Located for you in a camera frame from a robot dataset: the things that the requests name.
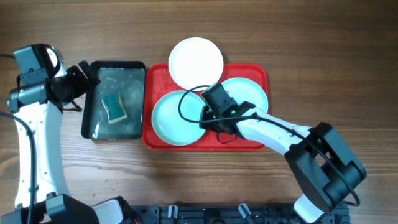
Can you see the black metal tray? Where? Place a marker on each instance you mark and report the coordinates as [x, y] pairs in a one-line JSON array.
[[129, 79]]

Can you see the red plastic tray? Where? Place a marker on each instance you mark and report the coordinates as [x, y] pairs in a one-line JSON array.
[[159, 82]]

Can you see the light blue plate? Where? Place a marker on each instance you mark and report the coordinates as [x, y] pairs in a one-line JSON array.
[[168, 118], [244, 89]]

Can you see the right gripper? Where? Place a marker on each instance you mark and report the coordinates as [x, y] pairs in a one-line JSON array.
[[206, 112]]

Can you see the light blue plate right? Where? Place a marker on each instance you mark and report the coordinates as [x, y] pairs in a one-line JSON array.
[[244, 89]]

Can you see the light blue plate front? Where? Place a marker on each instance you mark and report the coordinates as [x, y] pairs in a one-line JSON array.
[[168, 118]]

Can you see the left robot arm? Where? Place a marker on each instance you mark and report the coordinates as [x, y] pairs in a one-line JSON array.
[[43, 88]]

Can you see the white round plate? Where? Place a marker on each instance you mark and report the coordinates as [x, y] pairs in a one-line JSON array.
[[195, 62]]

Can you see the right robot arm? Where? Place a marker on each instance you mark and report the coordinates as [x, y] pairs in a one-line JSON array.
[[324, 166]]

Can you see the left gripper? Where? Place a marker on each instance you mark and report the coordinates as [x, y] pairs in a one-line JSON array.
[[83, 83]]

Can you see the green yellow sponge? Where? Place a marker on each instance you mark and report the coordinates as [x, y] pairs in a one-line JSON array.
[[114, 108]]

